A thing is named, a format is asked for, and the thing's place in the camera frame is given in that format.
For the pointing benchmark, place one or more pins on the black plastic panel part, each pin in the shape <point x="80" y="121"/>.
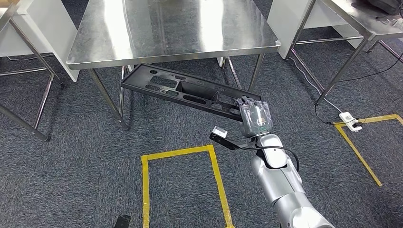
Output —
<point x="135" y="78"/>

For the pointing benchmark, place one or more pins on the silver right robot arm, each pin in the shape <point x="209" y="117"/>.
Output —
<point x="280" y="185"/>

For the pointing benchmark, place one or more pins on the white power strip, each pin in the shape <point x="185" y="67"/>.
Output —
<point x="348" y="119"/>

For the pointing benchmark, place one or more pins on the black bag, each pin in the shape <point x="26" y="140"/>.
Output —
<point x="387" y="6"/>

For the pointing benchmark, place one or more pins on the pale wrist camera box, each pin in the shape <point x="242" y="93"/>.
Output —
<point x="219" y="132"/>

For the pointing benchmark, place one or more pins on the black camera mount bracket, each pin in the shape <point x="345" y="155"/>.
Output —
<point x="226" y="143"/>

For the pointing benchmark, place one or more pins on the stainless steel workbench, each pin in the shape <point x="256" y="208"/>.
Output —
<point x="25" y="124"/>
<point x="173" y="28"/>
<point x="362" y="17"/>

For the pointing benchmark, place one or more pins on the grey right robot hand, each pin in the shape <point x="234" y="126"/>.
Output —
<point x="256" y="118"/>

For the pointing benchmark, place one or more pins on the white panel board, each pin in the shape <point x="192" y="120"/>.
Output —
<point x="283" y="25"/>
<point x="56" y="37"/>

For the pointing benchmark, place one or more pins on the yellow floor tape square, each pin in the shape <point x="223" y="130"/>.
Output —
<point x="145" y="188"/>
<point x="358" y="155"/>

